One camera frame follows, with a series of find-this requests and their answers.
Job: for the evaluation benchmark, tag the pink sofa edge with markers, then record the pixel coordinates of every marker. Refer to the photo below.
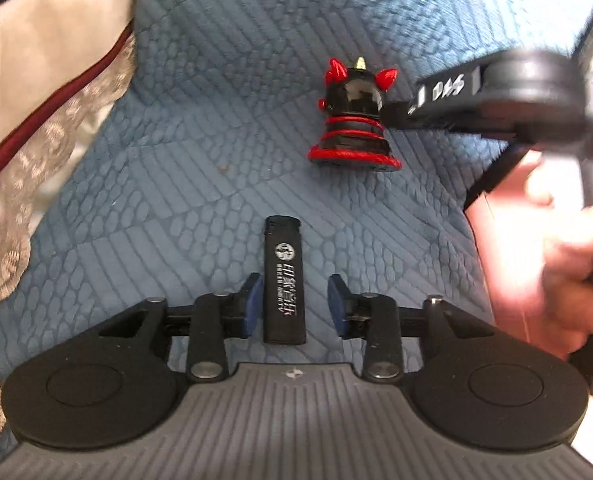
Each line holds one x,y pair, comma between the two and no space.
506,260

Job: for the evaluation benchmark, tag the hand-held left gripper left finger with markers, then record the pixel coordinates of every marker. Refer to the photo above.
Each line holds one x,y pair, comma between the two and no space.
254,305

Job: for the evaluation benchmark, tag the person's right hand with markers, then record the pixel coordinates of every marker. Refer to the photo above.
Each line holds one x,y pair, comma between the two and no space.
576,270

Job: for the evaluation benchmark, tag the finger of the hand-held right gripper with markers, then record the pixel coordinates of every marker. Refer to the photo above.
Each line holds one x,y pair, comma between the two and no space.
441,105

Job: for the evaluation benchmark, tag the floral lace cloth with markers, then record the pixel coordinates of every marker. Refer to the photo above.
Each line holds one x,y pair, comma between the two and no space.
11,240

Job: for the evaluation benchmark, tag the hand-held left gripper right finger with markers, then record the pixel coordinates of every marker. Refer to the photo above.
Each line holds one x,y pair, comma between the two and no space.
336,305

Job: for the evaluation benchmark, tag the black red horned figurine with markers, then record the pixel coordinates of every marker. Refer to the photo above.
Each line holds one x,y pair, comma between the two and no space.
354,120

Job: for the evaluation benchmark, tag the black lighter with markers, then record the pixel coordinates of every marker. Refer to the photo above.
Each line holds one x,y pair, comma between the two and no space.
284,280

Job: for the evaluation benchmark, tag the blue quilted sofa cover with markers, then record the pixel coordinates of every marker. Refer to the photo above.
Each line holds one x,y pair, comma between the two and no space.
186,170

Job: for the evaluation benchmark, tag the cream cushion with red piping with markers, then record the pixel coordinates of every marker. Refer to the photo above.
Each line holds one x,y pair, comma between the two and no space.
41,60

